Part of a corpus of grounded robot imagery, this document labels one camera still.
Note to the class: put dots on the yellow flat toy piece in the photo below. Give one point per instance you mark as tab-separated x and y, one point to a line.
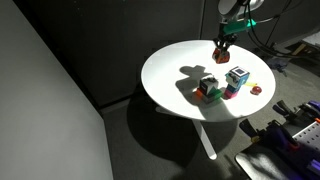
250	84

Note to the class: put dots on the grey partition panel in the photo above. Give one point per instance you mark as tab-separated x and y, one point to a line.
48	128

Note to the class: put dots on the white table leg base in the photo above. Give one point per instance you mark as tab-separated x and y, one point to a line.
210	151

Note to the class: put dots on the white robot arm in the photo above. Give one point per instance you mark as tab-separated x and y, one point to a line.
230	10

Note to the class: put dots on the pink toy cube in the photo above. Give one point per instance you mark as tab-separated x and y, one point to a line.
229	95

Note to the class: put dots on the black purple clamp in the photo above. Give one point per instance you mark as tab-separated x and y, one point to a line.
274	136

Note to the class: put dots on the green orange toy cube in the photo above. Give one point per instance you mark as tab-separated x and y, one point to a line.
216	94

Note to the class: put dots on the wooden table corner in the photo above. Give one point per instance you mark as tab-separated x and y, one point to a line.
309	47

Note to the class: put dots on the blue white toy cube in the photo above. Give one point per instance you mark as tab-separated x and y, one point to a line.
235	78

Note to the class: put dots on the orange yellow toy cube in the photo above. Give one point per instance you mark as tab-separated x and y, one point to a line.
221	56

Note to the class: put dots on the black white toy cube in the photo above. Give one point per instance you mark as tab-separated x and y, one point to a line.
208	85

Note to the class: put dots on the red toy ball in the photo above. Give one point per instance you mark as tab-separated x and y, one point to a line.
256	90

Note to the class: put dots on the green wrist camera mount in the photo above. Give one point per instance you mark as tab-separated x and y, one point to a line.
238	26

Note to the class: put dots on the white round table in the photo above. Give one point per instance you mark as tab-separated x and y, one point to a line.
171	75

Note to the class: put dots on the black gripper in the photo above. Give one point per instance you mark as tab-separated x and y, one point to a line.
224	40

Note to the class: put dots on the perforated metal breadboard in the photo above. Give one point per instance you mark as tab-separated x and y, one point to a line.
309	136

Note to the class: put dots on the dark bag on floor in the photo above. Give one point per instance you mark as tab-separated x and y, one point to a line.
278	64

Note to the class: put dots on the black clamp right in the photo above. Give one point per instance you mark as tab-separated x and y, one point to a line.
309	111

